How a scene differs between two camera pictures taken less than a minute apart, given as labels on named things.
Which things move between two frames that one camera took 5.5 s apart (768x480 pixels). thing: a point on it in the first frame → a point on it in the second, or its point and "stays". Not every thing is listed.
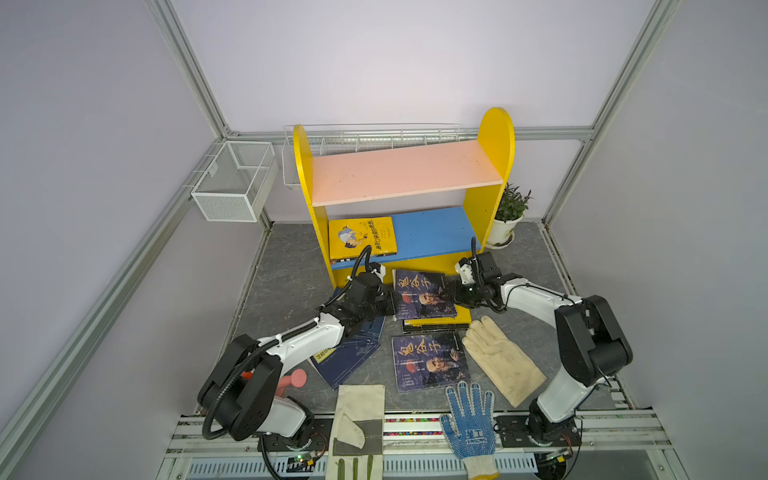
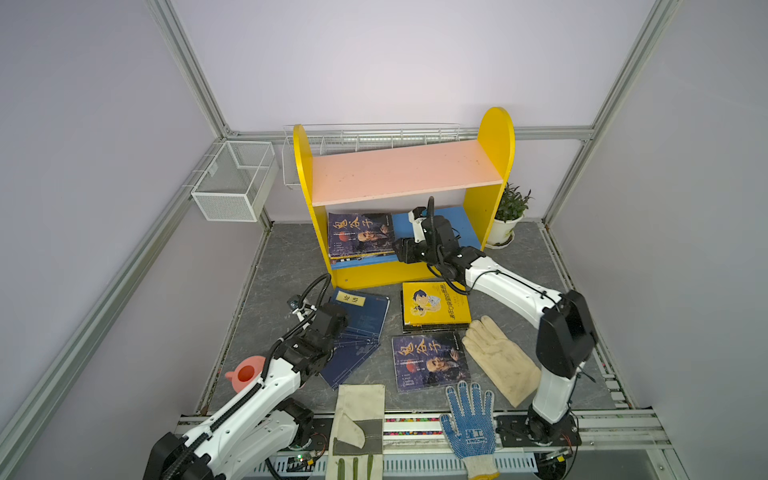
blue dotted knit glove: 475,439 stays
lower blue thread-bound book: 337,363 stays
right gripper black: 458,299 → 407,251
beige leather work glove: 503,360 stays
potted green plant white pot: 510,211 stays
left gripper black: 392,298 → 344,323
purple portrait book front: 430,361 stays
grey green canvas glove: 357,444 stays
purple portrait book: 419,295 → 351,234
